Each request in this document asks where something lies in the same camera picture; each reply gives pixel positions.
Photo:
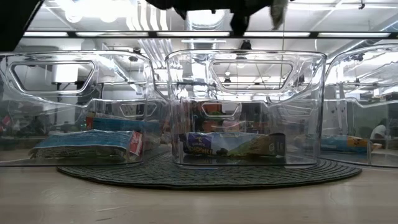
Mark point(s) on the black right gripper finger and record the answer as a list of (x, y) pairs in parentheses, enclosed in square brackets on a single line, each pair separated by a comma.
[(240, 21)]

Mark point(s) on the dark blue wrapper granola bar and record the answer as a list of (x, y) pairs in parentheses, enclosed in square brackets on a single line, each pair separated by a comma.
[(233, 144)]

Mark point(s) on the light blue wrapper granola bar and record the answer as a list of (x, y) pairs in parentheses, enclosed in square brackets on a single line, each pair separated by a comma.
[(337, 143)]

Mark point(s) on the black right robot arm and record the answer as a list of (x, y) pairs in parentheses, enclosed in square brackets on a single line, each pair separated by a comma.
[(202, 3)]

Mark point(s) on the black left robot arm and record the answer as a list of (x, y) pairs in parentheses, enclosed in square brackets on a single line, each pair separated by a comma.
[(12, 18)]

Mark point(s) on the clear plastic bin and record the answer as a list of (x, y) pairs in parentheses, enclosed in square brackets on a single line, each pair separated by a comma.
[(280, 124), (46, 105), (357, 118)]

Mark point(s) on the round grey woven placemat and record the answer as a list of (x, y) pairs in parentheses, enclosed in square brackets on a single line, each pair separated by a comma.
[(202, 177)]

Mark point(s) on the person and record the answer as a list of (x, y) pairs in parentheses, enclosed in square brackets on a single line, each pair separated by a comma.
[(379, 132)]

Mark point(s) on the silver ventilation duct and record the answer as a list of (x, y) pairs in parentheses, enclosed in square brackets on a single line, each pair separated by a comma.
[(205, 21)]

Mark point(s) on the black aluminium frame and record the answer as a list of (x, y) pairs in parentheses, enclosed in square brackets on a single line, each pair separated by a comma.
[(71, 34)]

